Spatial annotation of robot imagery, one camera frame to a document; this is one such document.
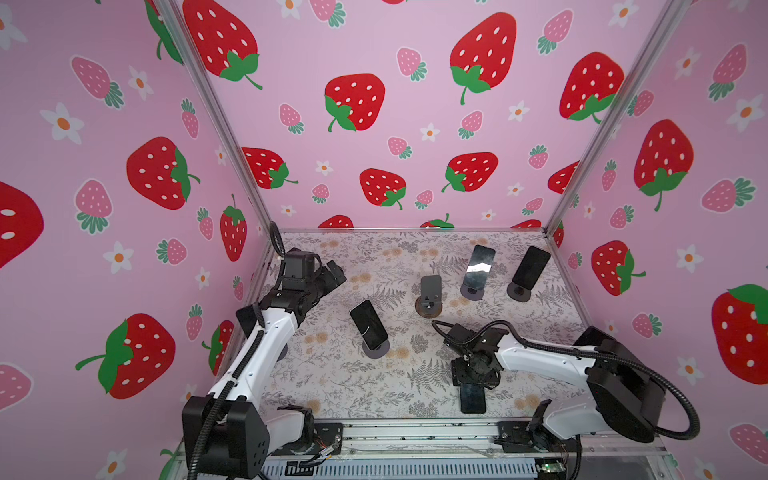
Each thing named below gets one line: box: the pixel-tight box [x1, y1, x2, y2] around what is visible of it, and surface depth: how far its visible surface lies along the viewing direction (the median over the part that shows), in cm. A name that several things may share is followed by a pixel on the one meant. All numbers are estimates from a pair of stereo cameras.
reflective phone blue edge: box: [464, 244, 496, 290], surface depth 97 cm
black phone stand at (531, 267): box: [512, 246, 551, 290], surface depth 96 cm
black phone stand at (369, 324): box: [350, 299, 388, 350], surface depth 84 cm
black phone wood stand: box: [460, 383, 486, 414], surface depth 81 cm
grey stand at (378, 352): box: [362, 340, 390, 359], surface depth 90 cm
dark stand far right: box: [506, 282, 531, 302], surface depth 103 cm
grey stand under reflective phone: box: [460, 284, 485, 301], surface depth 103 cm
